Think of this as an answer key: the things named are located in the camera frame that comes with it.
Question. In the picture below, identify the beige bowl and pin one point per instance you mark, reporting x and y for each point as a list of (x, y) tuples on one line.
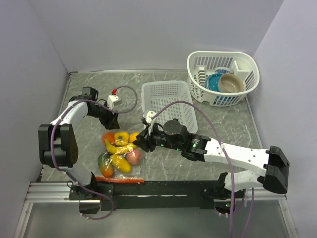
[(230, 83)]

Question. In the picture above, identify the aluminium rail frame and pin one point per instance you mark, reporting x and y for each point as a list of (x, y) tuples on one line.
[(177, 208)]

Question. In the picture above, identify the fake pink peach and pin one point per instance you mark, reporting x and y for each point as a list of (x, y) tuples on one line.
[(134, 156)]

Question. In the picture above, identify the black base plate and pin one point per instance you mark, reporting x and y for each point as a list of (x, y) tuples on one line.
[(203, 194)]

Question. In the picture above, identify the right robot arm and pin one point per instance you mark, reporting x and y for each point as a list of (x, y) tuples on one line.
[(268, 169)]

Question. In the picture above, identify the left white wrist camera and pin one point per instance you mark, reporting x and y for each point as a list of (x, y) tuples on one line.
[(113, 100)]

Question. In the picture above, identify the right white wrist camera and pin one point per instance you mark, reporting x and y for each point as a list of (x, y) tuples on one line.
[(148, 117)]

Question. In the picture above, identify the white round dish rack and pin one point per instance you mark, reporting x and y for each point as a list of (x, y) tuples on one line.
[(201, 64)]

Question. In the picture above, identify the blue white patterned plate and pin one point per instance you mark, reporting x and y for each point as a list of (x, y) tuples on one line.
[(223, 70)]

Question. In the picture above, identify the fake green orange mango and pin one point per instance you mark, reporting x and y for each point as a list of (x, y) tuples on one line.
[(105, 165)]

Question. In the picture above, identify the fake yellow lemon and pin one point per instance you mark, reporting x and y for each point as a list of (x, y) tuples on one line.
[(133, 137)]

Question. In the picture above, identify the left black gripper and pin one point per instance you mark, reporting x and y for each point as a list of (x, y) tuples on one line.
[(110, 121)]

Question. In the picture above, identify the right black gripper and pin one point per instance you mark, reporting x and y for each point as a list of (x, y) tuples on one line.
[(144, 139)]

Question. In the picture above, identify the fake yellow banana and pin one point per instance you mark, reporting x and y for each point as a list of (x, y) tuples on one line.
[(119, 150)]

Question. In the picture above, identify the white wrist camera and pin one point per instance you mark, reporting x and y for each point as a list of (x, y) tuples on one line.
[(113, 100), (148, 117)]

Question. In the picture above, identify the clear zip top bag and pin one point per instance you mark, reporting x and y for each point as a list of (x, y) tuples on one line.
[(124, 178)]

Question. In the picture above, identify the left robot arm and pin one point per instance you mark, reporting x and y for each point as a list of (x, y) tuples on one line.
[(57, 143)]

